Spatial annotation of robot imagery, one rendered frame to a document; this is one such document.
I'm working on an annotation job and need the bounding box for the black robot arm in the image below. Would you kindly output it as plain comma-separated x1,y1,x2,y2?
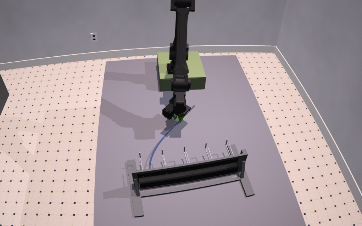
162,0,195,120

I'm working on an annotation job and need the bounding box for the black patch panel rack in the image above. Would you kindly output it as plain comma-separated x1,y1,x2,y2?
127,140,255,217

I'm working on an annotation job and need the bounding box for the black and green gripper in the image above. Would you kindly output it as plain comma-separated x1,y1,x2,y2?
173,105,191,122

